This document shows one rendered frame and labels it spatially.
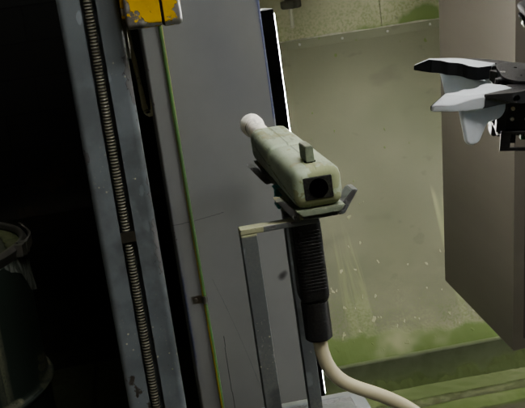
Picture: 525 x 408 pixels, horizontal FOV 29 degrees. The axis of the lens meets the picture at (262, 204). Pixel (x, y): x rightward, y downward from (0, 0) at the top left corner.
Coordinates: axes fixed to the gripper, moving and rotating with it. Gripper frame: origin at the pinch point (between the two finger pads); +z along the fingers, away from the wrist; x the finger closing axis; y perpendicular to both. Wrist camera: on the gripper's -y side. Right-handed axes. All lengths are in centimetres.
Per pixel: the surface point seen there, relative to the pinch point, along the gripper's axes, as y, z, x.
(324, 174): 2.7, 11.4, -20.6
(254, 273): 12.3, 18.2, -22.2
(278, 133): 6.9, 15.8, 1.9
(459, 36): 23, -22, 105
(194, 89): 12.2, 28.5, 35.6
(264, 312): 16.3, 17.3, -22.9
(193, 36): 4.7, 28.4, 37.3
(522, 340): 85, -37, 82
